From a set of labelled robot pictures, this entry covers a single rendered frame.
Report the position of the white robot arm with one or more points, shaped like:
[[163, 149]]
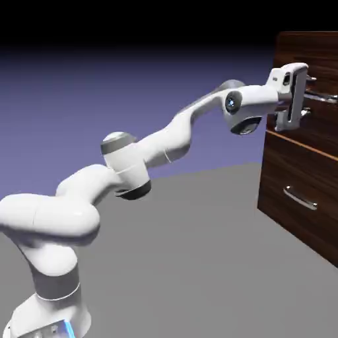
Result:
[[66, 216]]

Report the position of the dark wood drawer front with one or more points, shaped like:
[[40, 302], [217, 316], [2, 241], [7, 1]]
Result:
[[280, 169], [319, 132]]

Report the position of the dark wood cabinet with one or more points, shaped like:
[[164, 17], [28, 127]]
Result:
[[290, 179]]

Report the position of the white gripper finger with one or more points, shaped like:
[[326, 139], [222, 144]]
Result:
[[311, 78], [305, 113]]

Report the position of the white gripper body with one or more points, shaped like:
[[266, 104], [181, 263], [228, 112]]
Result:
[[297, 105]]

